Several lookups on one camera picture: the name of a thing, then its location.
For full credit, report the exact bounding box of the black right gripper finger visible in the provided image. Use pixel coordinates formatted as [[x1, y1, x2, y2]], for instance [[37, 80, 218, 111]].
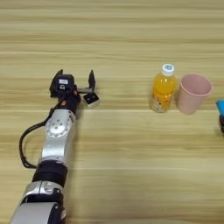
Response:
[[218, 115, 224, 134]]

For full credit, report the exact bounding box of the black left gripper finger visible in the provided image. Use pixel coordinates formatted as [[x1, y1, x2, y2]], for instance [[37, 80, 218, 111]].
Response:
[[48, 69, 64, 98], [87, 69, 97, 94]]

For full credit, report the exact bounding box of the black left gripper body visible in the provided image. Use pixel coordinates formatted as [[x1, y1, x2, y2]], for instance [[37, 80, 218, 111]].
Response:
[[50, 86, 95, 116]]

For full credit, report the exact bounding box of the blue block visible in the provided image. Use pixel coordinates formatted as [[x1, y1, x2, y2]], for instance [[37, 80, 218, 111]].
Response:
[[215, 99, 224, 116]]

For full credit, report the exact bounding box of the small black white cube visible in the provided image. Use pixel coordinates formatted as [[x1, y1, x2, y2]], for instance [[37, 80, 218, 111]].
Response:
[[81, 92, 101, 109]]

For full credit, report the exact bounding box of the pink plastic cup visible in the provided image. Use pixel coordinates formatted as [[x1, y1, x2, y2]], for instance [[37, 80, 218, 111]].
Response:
[[176, 73, 214, 116]]

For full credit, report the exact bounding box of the orange juice bottle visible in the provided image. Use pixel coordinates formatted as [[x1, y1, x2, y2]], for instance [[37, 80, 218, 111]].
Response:
[[150, 63, 178, 114]]

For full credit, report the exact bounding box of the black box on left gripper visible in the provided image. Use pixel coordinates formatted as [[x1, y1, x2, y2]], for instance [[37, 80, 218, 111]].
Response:
[[54, 73, 75, 92]]

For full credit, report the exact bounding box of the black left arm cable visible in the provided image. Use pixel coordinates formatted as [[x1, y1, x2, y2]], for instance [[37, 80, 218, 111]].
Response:
[[18, 107, 57, 170]]

